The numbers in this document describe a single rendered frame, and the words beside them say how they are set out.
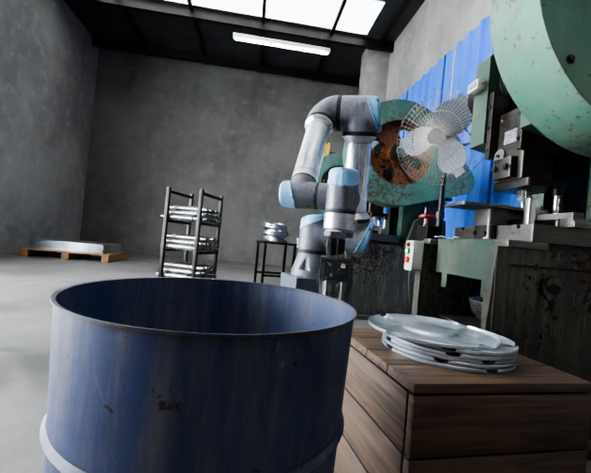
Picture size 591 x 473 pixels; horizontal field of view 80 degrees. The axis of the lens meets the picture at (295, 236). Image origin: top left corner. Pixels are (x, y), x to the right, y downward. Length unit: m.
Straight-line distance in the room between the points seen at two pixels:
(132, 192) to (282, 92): 3.95
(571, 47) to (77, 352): 1.22
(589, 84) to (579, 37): 0.12
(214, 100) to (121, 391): 8.17
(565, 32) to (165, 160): 7.63
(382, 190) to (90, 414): 2.55
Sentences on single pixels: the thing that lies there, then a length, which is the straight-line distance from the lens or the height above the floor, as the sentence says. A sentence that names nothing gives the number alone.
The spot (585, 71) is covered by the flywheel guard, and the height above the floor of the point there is 1.07.
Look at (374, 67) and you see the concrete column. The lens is 7.31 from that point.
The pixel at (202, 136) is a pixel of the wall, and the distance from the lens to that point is 8.24.
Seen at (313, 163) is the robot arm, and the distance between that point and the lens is 1.04.
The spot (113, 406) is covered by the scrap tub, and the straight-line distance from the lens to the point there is 0.41.
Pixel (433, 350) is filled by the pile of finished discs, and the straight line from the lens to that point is 0.80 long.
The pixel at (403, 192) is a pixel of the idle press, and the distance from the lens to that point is 2.85.
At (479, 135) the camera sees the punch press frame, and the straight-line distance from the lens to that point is 1.76.
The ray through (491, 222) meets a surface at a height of 0.71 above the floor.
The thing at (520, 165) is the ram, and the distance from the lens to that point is 1.59.
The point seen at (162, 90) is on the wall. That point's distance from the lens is 8.69.
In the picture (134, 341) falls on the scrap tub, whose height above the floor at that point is 0.47.
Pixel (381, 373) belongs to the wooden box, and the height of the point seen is 0.32.
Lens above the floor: 0.57
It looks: 1 degrees up
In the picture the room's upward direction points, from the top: 5 degrees clockwise
